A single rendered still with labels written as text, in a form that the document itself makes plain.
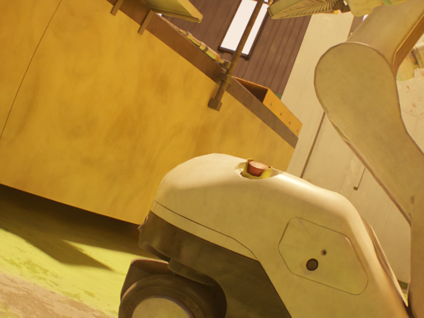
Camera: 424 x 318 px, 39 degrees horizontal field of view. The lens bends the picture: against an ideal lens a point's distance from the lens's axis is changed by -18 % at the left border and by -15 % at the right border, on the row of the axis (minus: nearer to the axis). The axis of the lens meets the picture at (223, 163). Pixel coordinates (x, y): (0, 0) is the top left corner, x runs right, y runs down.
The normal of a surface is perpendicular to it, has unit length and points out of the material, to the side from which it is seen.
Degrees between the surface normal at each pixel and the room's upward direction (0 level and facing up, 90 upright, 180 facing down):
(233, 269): 90
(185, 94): 90
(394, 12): 90
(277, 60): 90
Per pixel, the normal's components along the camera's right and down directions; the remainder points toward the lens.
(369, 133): -0.31, -0.13
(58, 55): 0.87, 0.34
